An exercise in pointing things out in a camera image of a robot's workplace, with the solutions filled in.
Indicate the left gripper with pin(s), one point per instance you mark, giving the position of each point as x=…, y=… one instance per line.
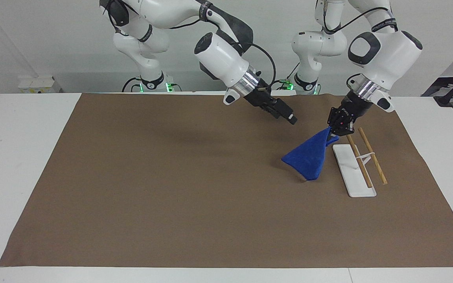
x=355, y=106

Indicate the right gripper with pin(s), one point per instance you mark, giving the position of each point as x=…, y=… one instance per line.
x=260, y=98

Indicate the blue towel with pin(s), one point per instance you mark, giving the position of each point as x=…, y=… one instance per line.
x=307, y=159

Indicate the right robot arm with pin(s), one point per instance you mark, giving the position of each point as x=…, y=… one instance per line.
x=218, y=59

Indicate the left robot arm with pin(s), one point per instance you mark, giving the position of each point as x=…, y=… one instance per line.
x=391, y=55

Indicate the white rack with wooden rods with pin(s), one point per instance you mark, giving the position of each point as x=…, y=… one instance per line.
x=354, y=173

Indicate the white cardboard box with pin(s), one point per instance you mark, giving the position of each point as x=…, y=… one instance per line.
x=39, y=84

